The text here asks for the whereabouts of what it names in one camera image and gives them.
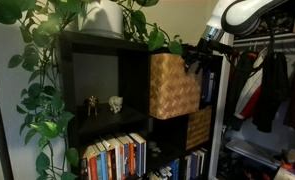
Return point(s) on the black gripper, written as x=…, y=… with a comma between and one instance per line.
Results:
x=203, y=53

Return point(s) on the large woven bamboo drawer basket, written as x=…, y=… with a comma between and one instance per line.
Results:
x=173, y=86

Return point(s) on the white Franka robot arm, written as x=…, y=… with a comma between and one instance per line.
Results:
x=243, y=15

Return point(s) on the tall blue book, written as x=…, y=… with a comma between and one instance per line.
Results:
x=206, y=86

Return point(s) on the white hardcover book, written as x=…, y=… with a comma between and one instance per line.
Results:
x=211, y=87

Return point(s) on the dark hanging garment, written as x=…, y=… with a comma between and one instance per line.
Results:
x=237, y=96

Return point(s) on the orange hanger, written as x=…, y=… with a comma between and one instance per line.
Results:
x=252, y=55

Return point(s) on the black cube bookshelf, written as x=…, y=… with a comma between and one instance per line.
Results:
x=133, y=83

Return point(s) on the white and red jacket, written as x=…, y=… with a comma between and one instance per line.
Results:
x=252, y=90

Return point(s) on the small woven bamboo basket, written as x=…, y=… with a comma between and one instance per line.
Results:
x=202, y=131

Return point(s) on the black hanging jacket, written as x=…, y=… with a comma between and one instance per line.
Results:
x=270, y=90

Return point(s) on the white elephant figurine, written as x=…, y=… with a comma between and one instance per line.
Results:
x=115, y=103

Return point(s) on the grey pebble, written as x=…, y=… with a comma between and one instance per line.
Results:
x=154, y=154
x=152, y=144
x=156, y=150

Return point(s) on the metal closet rod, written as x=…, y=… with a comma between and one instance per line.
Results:
x=287, y=40

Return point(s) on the dark blue paperback book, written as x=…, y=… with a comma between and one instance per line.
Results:
x=194, y=164

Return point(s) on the dark printed box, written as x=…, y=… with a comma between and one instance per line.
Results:
x=280, y=20

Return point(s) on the white closet shelf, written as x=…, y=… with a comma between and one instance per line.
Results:
x=287, y=34

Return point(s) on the grey flat board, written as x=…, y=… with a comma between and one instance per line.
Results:
x=250, y=151

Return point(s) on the bright blue book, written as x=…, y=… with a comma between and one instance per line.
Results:
x=175, y=168

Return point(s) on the white plant pot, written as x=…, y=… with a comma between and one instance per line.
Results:
x=102, y=16

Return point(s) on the lower shelf books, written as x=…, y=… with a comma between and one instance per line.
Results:
x=140, y=156

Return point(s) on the gold animal figurine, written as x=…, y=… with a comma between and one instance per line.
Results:
x=92, y=105

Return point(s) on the orange spine book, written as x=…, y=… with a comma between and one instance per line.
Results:
x=131, y=158

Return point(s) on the pile of white books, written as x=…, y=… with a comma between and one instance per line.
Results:
x=160, y=173

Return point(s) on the blue-grey book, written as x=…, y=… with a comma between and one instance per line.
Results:
x=126, y=160

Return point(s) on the row of books lower left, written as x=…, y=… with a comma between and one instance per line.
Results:
x=115, y=160

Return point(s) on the orange clamp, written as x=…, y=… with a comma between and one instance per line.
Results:
x=286, y=164

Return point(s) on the orange-red spine book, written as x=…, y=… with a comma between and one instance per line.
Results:
x=93, y=168

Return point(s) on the brown paperback book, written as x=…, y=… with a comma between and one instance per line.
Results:
x=83, y=165

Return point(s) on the green pothos plant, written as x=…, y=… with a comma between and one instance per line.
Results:
x=5, y=10

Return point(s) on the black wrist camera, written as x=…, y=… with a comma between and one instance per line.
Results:
x=222, y=46

